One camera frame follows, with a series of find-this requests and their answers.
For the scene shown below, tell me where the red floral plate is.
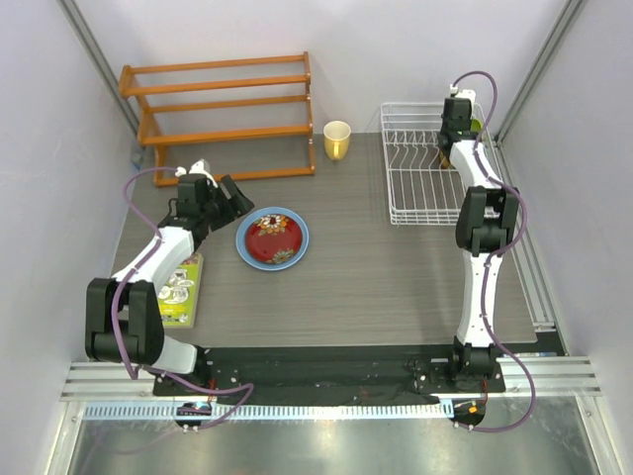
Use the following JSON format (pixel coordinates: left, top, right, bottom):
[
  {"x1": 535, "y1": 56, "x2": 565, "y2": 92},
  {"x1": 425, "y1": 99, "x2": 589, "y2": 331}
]
[{"x1": 244, "y1": 214, "x2": 303, "y2": 266}]

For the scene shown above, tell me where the white wire dish rack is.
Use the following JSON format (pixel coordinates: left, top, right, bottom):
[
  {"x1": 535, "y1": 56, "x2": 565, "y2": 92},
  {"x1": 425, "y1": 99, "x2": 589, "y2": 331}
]
[{"x1": 380, "y1": 102, "x2": 494, "y2": 226}]

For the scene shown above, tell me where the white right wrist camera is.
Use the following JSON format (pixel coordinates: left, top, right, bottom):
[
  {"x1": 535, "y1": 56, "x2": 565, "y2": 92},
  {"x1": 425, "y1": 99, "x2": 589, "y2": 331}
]
[{"x1": 449, "y1": 84, "x2": 477, "y2": 103}]

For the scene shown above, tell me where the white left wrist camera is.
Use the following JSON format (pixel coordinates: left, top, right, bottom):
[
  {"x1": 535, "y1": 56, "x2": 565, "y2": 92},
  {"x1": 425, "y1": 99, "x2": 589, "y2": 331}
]
[{"x1": 174, "y1": 159, "x2": 218, "y2": 188}]

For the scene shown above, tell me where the orange wooden shelf rack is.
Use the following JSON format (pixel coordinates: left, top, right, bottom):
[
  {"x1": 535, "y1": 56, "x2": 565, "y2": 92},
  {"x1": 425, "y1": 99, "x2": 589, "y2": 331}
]
[{"x1": 118, "y1": 50, "x2": 316, "y2": 181}]

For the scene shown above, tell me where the dark yellow patterned plate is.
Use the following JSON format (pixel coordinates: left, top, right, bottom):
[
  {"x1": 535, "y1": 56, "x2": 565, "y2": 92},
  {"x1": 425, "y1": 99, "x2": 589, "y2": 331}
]
[{"x1": 439, "y1": 150, "x2": 452, "y2": 169}]

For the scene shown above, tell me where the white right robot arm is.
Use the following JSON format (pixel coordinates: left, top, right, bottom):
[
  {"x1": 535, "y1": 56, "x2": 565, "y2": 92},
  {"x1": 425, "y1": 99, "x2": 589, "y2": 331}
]
[{"x1": 438, "y1": 89, "x2": 518, "y2": 392}]

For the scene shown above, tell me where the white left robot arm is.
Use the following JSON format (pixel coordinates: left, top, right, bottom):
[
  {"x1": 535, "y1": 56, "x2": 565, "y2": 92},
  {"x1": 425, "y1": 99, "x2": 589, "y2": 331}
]
[{"x1": 85, "y1": 171, "x2": 254, "y2": 395}]

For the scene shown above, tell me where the green illustrated booklet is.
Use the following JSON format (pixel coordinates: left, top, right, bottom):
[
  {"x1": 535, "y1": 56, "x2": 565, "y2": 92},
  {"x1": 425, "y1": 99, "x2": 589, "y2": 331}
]
[{"x1": 158, "y1": 252, "x2": 204, "y2": 329}]

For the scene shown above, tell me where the lime green plate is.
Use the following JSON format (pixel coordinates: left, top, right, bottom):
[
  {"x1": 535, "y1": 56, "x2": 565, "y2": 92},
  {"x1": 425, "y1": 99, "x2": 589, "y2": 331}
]
[{"x1": 470, "y1": 119, "x2": 483, "y2": 132}]

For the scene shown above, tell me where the light blue plate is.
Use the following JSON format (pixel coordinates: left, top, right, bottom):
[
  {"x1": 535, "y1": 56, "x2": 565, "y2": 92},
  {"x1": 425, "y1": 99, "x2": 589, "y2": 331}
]
[{"x1": 235, "y1": 207, "x2": 310, "y2": 272}]

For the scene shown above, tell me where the aluminium frame rail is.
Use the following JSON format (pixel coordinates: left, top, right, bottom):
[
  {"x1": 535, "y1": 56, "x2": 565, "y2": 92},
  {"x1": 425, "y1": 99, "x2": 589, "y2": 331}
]
[{"x1": 60, "y1": 356, "x2": 601, "y2": 426}]

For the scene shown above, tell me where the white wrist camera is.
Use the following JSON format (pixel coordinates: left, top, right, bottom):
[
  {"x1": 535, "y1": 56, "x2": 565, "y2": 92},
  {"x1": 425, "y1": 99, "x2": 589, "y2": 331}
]
[
  {"x1": 449, "y1": 84, "x2": 477, "y2": 103},
  {"x1": 174, "y1": 159, "x2": 218, "y2": 188}
]

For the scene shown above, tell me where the yellow mug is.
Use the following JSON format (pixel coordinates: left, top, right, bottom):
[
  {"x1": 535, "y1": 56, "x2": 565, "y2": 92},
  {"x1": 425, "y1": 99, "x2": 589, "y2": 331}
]
[{"x1": 322, "y1": 121, "x2": 351, "y2": 161}]

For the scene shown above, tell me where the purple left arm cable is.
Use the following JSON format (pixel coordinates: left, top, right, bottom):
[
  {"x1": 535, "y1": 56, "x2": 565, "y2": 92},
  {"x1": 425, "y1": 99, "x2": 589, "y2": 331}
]
[{"x1": 111, "y1": 166, "x2": 255, "y2": 431}]

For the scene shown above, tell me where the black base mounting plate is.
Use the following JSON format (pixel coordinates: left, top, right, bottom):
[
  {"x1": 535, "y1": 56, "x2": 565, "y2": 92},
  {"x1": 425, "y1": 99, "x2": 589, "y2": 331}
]
[{"x1": 147, "y1": 343, "x2": 506, "y2": 408}]

